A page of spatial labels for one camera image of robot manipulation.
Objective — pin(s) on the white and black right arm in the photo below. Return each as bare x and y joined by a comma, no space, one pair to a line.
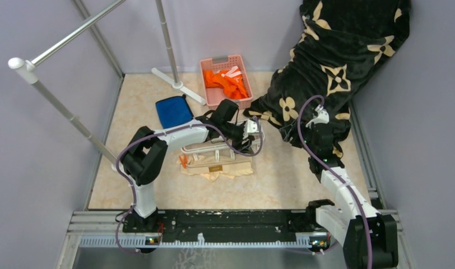
368,238

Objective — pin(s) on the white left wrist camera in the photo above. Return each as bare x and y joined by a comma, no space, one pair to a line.
252,129

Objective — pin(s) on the cream boxer underwear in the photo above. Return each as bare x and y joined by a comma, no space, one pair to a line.
212,168

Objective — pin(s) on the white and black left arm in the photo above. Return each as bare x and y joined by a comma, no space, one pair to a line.
141,161

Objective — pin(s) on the pink plastic basket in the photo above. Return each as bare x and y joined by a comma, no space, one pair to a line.
230,64

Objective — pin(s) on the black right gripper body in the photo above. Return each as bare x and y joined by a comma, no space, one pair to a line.
296,140

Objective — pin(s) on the white plastic clip hanger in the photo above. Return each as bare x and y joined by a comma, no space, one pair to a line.
217,144

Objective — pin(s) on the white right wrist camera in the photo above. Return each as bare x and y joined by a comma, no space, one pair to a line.
321,117

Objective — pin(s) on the black floral blanket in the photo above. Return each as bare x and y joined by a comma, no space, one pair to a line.
342,46

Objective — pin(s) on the blue folded cloth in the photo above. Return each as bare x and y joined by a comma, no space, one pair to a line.
173,111

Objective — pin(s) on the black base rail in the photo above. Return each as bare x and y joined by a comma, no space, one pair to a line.
229,226

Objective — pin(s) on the orange garment in basket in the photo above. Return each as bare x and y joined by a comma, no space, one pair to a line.
231,84

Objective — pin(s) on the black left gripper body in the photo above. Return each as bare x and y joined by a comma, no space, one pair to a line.
235,133

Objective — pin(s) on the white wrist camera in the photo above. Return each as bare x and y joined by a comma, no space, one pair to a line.
252,129
321,117

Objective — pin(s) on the orange clothes peg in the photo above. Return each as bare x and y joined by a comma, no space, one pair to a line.
183,159

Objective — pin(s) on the metal drying rack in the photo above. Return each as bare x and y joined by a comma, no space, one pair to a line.
34,137

